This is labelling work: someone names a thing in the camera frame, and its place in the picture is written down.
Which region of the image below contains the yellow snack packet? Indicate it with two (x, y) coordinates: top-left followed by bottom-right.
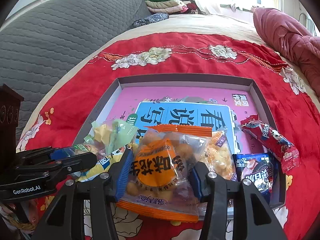
(76, 146), (127, 182)

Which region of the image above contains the orange bread cake packet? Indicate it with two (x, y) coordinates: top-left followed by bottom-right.
(199, 131), (236, 180)

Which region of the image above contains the green pastry packet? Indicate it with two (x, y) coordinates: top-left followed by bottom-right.
(84, 119), (138, 157)

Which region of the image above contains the orange clear biscuit bag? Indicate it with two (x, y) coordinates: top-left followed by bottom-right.
(117, 124), (212, 222)

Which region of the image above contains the blue oreo cookie packet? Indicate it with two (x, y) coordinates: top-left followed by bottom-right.
(233, 153), (277, 204)

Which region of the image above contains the red candy wrapper packet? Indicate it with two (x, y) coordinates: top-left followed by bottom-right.
(240, 115), (300, 173)

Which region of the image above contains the red floral blanket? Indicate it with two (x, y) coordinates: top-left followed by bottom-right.
(16, 31), (320, 240)

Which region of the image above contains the grey cardboard box tray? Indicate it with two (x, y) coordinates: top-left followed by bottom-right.
(74, 74), (286, 222)

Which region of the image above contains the pink and blue book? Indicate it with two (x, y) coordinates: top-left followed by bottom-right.
(96, 86), (264, 153)

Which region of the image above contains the grey quilted headboard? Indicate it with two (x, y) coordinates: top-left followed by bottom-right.
(1, 0), (150, 138)

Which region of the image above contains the dark blue patterned cushion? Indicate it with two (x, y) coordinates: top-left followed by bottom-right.
(130, 13), (169, 29)

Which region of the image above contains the pink quilted comforter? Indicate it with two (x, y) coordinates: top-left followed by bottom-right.
(253, 8), (319, 95)

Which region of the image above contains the stack of folded clothes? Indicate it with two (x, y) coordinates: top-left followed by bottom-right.
(144, 0), (201, 15)

